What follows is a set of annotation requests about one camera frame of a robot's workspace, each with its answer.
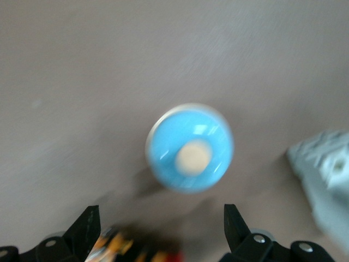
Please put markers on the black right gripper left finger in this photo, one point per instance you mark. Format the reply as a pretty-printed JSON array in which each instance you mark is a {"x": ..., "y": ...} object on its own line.
[{"x": 81, "y": 232}]

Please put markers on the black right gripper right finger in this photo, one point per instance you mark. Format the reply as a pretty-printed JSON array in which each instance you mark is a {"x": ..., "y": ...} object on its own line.
[{"x": 237, "y": 232}]

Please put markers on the blue desk bell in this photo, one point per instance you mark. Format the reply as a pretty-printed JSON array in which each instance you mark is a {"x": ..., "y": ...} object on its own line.
[{"x": 191, "y": 142}]

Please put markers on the orange red emergency button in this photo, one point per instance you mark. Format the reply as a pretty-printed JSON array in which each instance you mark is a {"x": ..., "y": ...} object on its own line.
[{"x": 117, "y": 243}]

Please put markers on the white red circuit breaker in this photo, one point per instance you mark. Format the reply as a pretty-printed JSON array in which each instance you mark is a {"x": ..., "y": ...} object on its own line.
[{"x": 327, "y": 169}]

